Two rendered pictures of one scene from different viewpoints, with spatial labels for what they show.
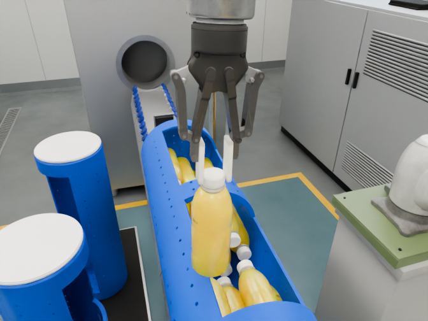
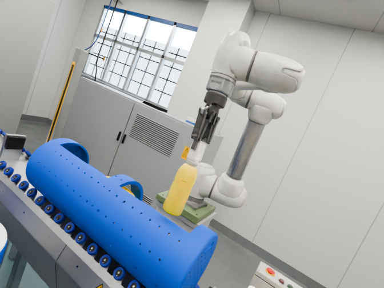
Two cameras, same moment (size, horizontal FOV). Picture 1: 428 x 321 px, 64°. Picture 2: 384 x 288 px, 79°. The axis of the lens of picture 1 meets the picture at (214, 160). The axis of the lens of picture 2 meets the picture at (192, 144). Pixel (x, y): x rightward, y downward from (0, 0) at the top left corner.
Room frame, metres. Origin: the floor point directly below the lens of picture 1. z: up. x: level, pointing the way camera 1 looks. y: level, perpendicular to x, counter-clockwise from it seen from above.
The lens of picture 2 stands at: (-0.04, 0.62, 1.60)
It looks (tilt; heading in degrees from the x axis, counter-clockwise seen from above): 7 degrees down; 310
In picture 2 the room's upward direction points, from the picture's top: 23 degrees clockwise
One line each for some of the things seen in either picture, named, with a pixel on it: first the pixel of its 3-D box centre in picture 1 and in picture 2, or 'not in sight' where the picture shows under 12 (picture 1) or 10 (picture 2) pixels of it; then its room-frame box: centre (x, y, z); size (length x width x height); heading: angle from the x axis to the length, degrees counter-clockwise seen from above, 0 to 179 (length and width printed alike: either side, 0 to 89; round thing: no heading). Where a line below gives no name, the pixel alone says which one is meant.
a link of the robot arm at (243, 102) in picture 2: not in sight; (239, 94); (0.74, -0.52, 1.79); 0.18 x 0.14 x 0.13; 118
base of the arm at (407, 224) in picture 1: (409, 204); (190, 195); (0.86, -0.63, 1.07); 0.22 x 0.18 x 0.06; 11
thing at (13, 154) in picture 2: (165, 128); (12, 147); (1.53, 0.25, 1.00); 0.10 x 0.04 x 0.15; 105
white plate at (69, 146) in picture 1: (68, 146); not in sight; (1.31, 0.64, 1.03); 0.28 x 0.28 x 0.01
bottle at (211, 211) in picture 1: (211, 225); (182, 186); (0.45, 0.00, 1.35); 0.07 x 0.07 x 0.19
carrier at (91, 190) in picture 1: (88, 221); not in sight; (1.31, 0.64, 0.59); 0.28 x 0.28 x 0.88
